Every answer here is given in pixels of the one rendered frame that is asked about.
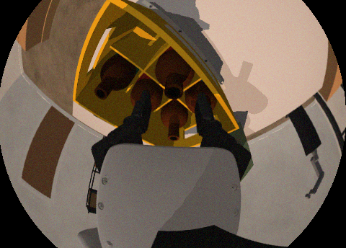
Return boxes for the brown glass bottle with red label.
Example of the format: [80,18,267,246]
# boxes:
[130,73,164,112]

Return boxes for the yellow divided crate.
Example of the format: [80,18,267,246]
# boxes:
[73,0,239,147]

